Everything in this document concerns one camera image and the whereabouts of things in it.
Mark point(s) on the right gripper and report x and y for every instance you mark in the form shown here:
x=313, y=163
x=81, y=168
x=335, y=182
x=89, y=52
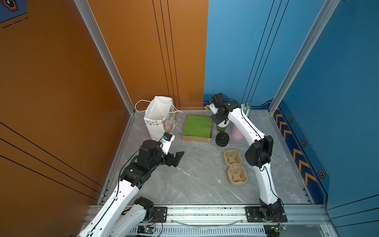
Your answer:
x=216, y=121

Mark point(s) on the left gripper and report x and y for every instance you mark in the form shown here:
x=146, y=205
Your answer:
x=169, y=162

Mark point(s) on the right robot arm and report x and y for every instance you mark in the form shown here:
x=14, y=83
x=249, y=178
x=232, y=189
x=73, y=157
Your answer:
x=258, y=154

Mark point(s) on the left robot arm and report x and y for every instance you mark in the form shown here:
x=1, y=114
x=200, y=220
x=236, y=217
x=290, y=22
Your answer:
x=112, y=220

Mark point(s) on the stack of paper cups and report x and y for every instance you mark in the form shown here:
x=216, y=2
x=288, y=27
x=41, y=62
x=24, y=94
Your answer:
x=222, y=126

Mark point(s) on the bundle of wrapped straws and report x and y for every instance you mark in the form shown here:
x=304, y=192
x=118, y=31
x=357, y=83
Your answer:
x=246, y=108

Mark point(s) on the pink straw holder cup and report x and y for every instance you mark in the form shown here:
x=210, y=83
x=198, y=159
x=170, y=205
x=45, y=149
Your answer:
x=236, y=133

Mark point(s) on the green paper napkin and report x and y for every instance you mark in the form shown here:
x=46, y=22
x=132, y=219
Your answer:
x=197, y=126

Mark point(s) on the stack of black lids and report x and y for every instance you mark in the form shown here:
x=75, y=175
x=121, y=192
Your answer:
x=222, y=139

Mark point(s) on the cartoon animal paper gift bag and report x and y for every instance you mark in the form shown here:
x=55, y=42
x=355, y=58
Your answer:
x=160, y=116

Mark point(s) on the stack of pulp cup carriers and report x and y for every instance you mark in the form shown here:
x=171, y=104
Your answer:
x=237, y=174

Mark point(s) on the green circuit board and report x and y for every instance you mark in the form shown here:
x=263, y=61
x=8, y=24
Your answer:
x=146, y=231

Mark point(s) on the small right circuit board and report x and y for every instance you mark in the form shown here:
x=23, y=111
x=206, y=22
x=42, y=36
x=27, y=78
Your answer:
x=274, y=231

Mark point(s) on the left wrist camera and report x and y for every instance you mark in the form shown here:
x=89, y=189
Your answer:
x=166, y=141

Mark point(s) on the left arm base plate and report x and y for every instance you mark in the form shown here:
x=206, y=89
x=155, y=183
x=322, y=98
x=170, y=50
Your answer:
x=157, y=211

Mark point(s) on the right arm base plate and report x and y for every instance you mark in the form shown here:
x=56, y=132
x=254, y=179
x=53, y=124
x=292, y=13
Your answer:
x=254, y=215

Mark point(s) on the aluminium front rail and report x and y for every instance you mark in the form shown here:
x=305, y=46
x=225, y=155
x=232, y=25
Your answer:
x=225, y=214

